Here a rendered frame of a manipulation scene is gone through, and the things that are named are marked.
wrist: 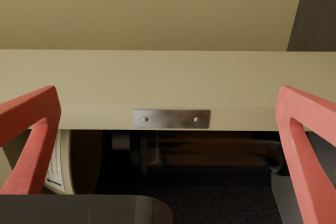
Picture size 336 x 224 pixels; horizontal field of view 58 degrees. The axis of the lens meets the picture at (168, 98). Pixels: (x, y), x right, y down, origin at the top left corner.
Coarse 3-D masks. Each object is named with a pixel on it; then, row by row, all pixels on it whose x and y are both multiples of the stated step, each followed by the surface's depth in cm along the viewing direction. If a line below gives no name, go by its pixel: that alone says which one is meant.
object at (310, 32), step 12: (300, 0) 61; (312, 0) 56; (324, 0) 51; (300, 12) 61; (312, 12) 56; (324, 12) 51; (300, 24) 61; (312, 24) 56; (324, 24) 51; (300, 36) 61; (312, 36) 56; (324, 36) 51; (288, 48) 67; (300, 48) 61; (312, 48) 56; (324, 48) 51
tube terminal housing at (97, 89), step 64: (0, 64) 33; (64, 64) 33; (128, 64) 33; (192, 64) 33; (256, 64) 33; (320, 64) 34; (64, 128) 29; (128, 128) 29; (192, 128) 29; (256, 128) 29
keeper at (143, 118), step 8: (136, 112) 28; (144, 112) 28; (152, 112) 28; (160, 112) 28; (168, 112) 28; (176, 112) 28; (184, 112) 28; (192, 112) 28; (200, 112) 28; (208, 112) 28; (136, 120) 28; (144, 120) 28; (152, 120) 28; (160, 120) 28; (168, 120) 28; (176, 120) 28; (184, 120) 28; (192, 120) 28; (200, 120) 28; (208, 120) 28
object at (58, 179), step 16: (64, 144) 35; (80, 144) 50; (96, 144) 51; (64, 160) 35; (80, 160) 49; (96, 160) 50; (48, 176) 37; (64, 176) 36; (80, 176) 47; (96, 176) 49; (64, 192) 37; (80, 192) 44
